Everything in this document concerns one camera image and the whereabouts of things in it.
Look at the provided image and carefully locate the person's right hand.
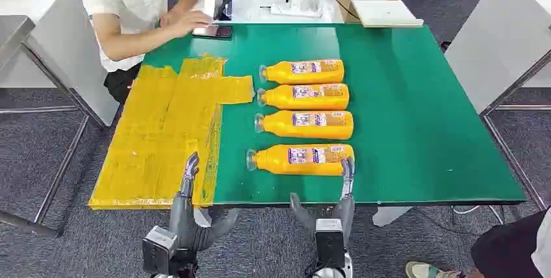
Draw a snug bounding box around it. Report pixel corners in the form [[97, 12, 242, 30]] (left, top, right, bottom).
[[164, 9, 214, 39]]

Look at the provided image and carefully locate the standing person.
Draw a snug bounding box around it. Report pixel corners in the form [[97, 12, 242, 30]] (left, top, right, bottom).
[[404, 207, 551, 278]]

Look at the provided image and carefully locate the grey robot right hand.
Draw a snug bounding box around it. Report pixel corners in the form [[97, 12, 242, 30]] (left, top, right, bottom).
[[289, 157, 356, 251]]

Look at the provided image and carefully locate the white desk with steel frame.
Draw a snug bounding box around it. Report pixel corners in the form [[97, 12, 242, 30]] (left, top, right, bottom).
[[444, 0, 551, 210]]

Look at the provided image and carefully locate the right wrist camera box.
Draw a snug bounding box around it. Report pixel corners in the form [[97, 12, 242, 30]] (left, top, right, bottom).
[[314, 218, 346, 269]]

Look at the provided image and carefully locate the white floor cable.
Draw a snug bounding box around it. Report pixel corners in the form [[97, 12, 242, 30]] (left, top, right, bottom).
[[452, 205, 506, 225]]

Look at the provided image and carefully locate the white power strip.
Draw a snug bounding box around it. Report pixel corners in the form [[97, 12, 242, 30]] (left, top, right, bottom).
[[270, 1, 323, 19]]

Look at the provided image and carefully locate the white table leg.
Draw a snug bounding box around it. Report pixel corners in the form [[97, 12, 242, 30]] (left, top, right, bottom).
[[372, 205, 413, 228], [193, 208, 212, 228]]

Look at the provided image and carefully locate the green table mat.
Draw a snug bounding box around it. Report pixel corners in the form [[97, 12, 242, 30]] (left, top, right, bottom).
[[142, 23, 527, 207]]

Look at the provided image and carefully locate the yellow sheet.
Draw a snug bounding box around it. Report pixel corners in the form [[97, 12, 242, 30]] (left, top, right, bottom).
[[88, 55, 255, 211]]

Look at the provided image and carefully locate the person's shoe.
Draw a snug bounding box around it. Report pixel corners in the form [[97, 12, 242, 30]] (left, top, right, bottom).
[[404, 260, 464, 278]]

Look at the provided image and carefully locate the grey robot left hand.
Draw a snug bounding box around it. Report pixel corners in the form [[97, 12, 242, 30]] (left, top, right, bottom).
[[169, 152, 240, 253]]

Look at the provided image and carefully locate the black smartphone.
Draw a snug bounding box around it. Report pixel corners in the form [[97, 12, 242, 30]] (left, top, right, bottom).
[[192, 24, 234, 40]]

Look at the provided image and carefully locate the seated person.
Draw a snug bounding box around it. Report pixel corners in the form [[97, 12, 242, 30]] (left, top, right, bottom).
[[79, 0, 214, 105]]

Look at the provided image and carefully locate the person's left hand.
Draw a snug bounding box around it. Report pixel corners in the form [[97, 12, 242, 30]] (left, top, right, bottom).
[[160, 8, 180, 27]]

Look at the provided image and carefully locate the white foam sheet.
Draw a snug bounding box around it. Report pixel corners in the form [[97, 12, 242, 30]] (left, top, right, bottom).
[[348, 0, 424, 28]]

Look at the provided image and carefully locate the steel frame table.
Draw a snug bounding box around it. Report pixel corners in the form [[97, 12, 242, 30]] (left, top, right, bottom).
[[0, 15, 92, 239]]

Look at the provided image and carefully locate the orange drink bottle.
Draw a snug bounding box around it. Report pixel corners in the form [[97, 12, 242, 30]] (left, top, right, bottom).
[[256, 83, 350, 111], [253, 110, 355, 141], [259, 58, 345, 85], [246, 144, 355, 177]]

